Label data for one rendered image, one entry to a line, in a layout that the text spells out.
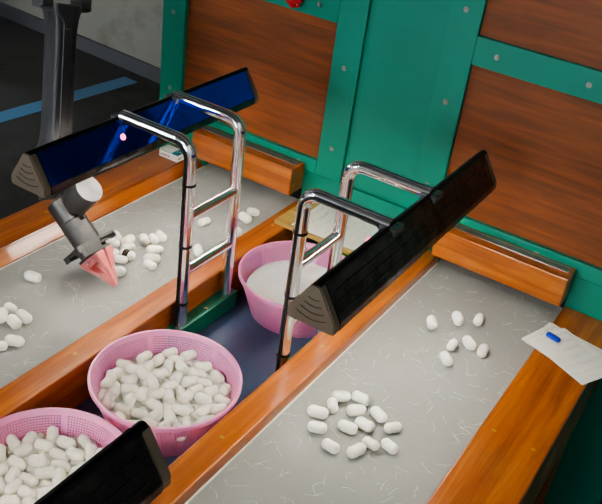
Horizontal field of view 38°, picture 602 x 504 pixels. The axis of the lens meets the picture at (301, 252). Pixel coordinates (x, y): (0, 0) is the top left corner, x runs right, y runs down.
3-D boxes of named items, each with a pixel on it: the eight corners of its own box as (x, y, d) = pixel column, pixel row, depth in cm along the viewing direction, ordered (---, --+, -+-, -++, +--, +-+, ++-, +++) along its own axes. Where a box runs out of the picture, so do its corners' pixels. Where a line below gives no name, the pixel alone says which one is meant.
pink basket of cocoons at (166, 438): (62, 450, 146) (61, 407, 141) (120, 356, 168) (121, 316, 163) (214, 487, 143) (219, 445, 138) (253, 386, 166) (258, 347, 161)
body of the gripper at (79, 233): (119, 236, 176) (98, 205, 176) (82, 254, 168) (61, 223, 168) (103, 249, 180) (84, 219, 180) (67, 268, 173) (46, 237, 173)
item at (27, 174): (10, 183, 146) (8, 144, 143) (229, 92, 193) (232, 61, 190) (44, 200, 143) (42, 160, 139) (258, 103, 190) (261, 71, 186)
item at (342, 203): (263, 394, 164) (291, 185, 141) (318, 345, 179) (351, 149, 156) (350, 440, 156) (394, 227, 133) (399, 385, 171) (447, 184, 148)
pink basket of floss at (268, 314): (241, 348, 175) (246, 310, 170) (228, 275, 197) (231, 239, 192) (368, 347, 181) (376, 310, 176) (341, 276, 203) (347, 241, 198)
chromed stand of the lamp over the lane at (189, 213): (105, 311, 180) (107, 110, 157) (168, 272, 195) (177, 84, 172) (177, 348, 172) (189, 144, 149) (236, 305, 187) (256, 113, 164)
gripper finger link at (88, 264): (140, 269, 176) (115, 231, 176) (115, 283, 171) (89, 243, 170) (124, 282, 180) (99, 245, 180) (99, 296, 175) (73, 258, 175)
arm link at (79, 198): (68, 174, 181) (31, 175, 175) (94, 146, 174) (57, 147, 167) (86, 225, 178) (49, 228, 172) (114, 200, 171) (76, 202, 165)
